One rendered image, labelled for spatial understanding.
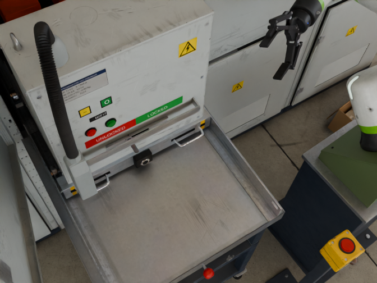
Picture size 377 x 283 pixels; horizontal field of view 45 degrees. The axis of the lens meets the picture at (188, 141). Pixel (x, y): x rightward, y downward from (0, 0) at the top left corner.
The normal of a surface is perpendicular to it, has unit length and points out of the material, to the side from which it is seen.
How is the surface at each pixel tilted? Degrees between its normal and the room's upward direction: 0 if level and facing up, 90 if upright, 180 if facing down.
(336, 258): 90
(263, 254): 0
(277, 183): 0
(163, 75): 90
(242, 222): 0
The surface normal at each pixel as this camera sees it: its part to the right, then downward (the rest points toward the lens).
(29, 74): 0.04, -0.51
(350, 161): -0.80, 0.50
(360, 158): -0.39, -0.85
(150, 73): 0.53, 0.74
